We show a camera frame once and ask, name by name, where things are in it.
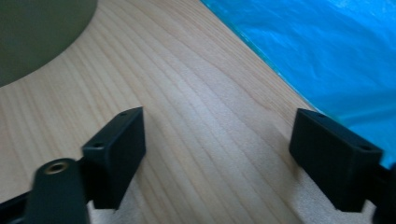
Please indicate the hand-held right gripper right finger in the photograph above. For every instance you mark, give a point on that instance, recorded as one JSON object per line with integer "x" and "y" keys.
{"x": 336, "y": 161}

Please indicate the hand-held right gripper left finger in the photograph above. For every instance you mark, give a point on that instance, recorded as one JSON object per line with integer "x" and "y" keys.
{"x": 115, "y": 161}

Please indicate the blue plastic trash bag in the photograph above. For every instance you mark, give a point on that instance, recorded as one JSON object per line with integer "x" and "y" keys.
{"x": 317, "y": 46}

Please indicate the green ribbed trash bin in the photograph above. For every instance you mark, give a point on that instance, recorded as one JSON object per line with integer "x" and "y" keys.
{"x": 34, "y": 34}

